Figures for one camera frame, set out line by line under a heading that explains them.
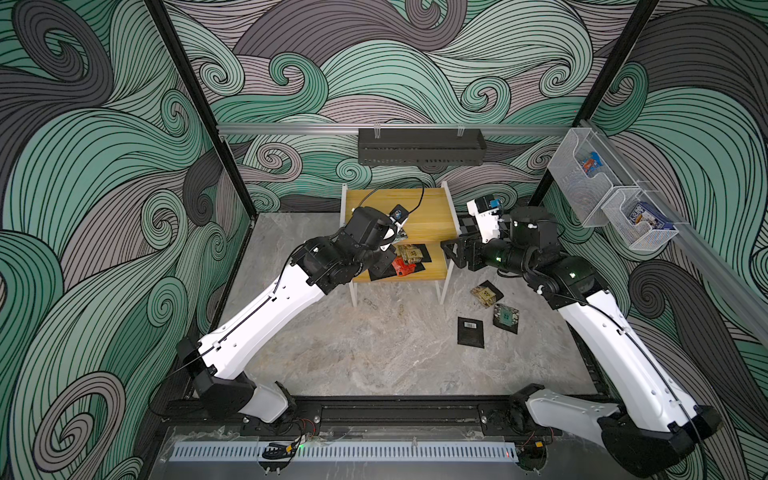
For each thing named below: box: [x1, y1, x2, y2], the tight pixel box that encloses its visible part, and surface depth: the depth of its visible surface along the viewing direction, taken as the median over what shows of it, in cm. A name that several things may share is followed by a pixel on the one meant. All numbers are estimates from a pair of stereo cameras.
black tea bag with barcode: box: [457, 316, 484, 349], surface depth 90 cm
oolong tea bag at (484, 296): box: [470, 286, 497, 309], surface depth 97 cm
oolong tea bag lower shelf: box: [394, 244, 432, 263], surface depth 89 cm
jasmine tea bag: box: [493, 303, 519, 335], surface depth 93 cm
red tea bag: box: [392, 255, 417, 277], surface depth 85 cm
